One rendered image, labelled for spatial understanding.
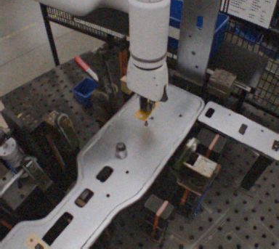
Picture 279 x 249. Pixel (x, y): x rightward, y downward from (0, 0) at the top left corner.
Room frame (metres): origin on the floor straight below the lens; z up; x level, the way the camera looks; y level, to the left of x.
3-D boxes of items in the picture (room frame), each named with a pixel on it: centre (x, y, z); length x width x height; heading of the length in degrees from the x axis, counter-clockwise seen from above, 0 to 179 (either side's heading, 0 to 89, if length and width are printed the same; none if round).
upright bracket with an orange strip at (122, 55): (0.66, 0.06, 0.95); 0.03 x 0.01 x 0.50; 146
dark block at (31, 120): (0.41, 0.30, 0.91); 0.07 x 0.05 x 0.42; 56
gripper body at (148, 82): (0.49, -0.02, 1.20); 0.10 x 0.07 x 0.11; 56
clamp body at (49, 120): (0.45, 0.24, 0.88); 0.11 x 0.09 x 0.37; 56
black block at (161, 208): (0.23, -0.05, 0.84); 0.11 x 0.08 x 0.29; 56
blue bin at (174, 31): (0.91, -0.17, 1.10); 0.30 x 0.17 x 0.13; 55
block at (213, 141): (0.44, -0.21, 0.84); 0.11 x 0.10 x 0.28; 56
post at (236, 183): (0.40, -0.42, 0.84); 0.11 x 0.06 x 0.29; 56
